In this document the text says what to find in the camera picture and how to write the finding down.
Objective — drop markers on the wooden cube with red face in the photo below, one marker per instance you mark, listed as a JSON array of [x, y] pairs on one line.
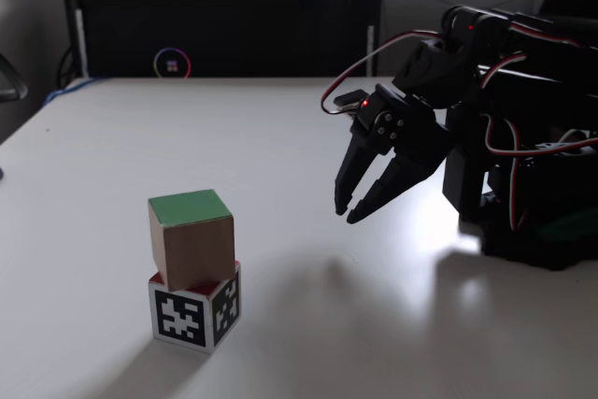
[[180, 319]]

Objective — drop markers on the wooden cube with green face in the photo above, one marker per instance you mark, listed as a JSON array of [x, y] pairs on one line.
[[196, 249]]

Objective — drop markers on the black chair armrest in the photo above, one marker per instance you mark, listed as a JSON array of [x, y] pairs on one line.
[[16, 86]]

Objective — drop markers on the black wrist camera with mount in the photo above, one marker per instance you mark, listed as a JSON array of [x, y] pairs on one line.
[[348, 100]]

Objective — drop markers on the black computer case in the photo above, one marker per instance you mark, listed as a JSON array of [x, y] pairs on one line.
[[233, 25]]

